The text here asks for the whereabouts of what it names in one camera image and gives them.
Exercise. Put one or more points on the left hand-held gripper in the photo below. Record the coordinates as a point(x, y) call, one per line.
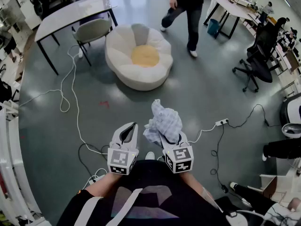
point(122, 159)

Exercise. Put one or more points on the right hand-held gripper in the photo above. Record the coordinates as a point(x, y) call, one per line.
point(179, 159)

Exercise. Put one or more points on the blue checkered cloth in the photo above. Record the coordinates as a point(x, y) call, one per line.
point(167, 121)

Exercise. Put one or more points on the flower-shaped white yellow cushion seat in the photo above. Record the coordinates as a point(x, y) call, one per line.
point(145, 78)

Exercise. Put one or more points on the person's right forearm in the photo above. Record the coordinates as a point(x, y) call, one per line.
point(192, 182)

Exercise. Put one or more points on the person's left forearm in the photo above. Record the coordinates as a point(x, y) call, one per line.
point(105, 182)

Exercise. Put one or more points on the person's white shoe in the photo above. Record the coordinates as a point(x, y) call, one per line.
point(150, 155)

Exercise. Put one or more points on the person's black shirt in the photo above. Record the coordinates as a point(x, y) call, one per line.
point(152, 173)

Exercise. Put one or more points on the white power strip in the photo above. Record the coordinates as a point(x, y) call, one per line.
point(92, 180)
point(222, 122)

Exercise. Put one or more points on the white belt pouch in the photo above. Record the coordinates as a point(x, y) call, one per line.
point(240, 219)

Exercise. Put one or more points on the grey shell chair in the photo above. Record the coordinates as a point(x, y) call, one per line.
point(94, 30)

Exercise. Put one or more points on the black office chair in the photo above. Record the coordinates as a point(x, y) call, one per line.
point(261, 67)

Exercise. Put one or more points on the white shelving unit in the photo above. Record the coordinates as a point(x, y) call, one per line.
point(14, 168)

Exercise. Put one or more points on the white and grey device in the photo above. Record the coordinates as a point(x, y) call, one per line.
point(291, 127)

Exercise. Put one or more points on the teal waste bin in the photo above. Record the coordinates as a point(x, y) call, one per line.
point(213, 27)

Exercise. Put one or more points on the white and black machine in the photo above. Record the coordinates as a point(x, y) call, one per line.
point(294, 112)

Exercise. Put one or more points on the grey oval table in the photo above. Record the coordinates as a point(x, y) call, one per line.
point(70, 13)

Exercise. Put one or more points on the white desk with black legs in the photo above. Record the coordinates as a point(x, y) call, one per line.
point(230, 6)

